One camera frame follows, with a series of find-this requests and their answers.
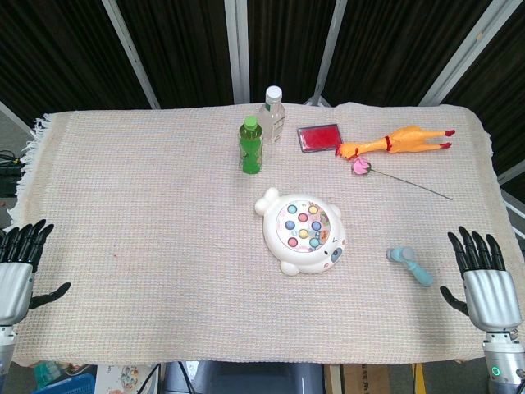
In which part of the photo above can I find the red ink pad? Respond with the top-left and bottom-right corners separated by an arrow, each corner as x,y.
296,123 -> 344,153

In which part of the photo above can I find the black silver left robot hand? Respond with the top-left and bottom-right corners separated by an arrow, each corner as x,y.
0,219 -> 72,326

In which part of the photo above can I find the silver aluminium frame post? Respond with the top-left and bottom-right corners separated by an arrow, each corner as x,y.
305,0 -> 349,107
101,0 -> 161,110
224,0 -> 251,104
418,0 -> 525,106
0,100 -> 36,139
495,158 -> 525,239

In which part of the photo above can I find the orange rubber chicken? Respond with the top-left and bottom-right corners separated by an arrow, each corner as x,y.
335,125 -> 456,159

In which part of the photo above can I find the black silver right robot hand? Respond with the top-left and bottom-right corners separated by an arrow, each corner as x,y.
439,226 -> 525,332

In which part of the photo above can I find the black electronic device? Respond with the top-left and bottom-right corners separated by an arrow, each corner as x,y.
0,149 -> 24,199

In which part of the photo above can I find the green drink bottle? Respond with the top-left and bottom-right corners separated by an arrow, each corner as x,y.
238,116 -> 264,176

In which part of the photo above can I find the white whack-a-mole toy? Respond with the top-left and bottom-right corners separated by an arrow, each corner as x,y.
253,187 -> 348,277

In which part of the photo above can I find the teal grey toy hammer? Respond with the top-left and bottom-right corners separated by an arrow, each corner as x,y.
386,245 -> 434,287

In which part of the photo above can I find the pink artificial rose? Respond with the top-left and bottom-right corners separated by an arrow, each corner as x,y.
351,156 -> 454,202

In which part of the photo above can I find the clear water bottle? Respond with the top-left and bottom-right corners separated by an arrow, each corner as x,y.
258,85 -> 286,144

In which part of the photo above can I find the beige woven tablecloth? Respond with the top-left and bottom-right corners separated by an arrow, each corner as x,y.
6,100 -> 518,367

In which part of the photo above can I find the blue plastic basket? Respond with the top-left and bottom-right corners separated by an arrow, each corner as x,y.
40,372 -> 98,394

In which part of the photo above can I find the white printed toy box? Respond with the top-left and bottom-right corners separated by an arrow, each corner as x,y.
94,364 -> 163,394

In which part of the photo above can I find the brown cardboard box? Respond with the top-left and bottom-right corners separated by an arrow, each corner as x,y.
342,363 -> 390,394

